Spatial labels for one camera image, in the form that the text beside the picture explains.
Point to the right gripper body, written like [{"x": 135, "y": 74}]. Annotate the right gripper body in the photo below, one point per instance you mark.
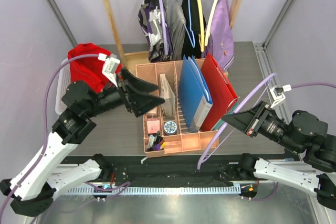
[{"x": 271, "y": 128}]

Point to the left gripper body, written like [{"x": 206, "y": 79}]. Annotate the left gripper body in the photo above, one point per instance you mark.
[{"x": 116, "y": 96}]

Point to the red trousers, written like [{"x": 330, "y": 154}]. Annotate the red trousers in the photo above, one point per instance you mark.
[{"x": 89, "y": 69}]

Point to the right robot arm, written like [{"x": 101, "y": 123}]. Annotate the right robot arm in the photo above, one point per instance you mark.
[{"x": 305, "y": 134}]

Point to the blue hanger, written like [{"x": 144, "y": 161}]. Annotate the blue hanger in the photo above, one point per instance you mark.
[{"x": 189, "y": 30}]

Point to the cream yellow hanger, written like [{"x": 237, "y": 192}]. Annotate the cream yellow hanger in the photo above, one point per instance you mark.
[{"x": 201, "y": 22}]

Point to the pink socket cube lower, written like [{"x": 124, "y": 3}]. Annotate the pink socket cube lower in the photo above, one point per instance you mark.
[{"x": 153, "y": 126}]

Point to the beige book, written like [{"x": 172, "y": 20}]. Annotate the beige book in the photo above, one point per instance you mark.
[{"x": 166, "y": 93}]

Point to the teal folder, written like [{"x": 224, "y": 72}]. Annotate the teal folder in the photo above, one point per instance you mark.
[{"x": 218, "y": 124}]

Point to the round patterned tin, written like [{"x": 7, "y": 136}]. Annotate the round patterned tin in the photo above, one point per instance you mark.
[{"x": 170, "y": 128}]

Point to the red file folder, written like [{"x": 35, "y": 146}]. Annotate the red file folder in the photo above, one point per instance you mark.
[{"x": 222, "y": 93}]

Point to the pink desk organizer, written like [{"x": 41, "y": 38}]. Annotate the pink desk organizer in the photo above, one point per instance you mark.
[{"x": 183, "y": 141}]

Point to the pens in organizer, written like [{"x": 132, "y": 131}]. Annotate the pens in organizer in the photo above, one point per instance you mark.
[{"x": 156, "y": 142}]

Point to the blue file folder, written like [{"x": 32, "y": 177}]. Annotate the blue file folder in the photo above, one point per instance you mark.
[{"x": 194, "y": 96}]

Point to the white plastic basket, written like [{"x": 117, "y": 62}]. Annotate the white plastic basket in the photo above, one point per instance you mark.
[{"x": 64, "y": 81}]

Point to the black garment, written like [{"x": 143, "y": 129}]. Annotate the black garment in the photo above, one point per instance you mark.
[{"x": 187, "y": 50}]

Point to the purple camouflage garment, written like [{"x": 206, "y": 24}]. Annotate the purple camouflage garment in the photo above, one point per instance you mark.
[{"x": 149, "y": 17}]

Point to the grey garment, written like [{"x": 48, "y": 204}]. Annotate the grey garment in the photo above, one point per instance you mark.
[{"x": 177, "y": 30}]

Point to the lilac purple garment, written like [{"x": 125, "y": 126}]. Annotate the lilac purple garment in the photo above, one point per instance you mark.
[{"x": 220, "y": 41}]

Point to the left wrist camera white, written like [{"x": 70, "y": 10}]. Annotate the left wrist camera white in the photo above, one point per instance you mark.
[{"x": 111, "y": 66}]

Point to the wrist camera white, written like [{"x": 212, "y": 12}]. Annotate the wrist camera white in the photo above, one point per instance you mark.
[
  {"x": 278, "y": 94},
  {"x": 111, "y": 66}
]

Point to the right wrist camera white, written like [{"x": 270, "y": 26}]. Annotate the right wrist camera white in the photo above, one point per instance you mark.
[{"x": 278, "y": 94}]

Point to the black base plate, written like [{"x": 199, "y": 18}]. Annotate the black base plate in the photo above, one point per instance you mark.
[{"x": 175, "y": 171}]

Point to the white slotted cable duct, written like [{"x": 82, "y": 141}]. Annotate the white slotted cable duct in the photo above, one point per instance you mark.
[{"x": 144, "y": 191}]

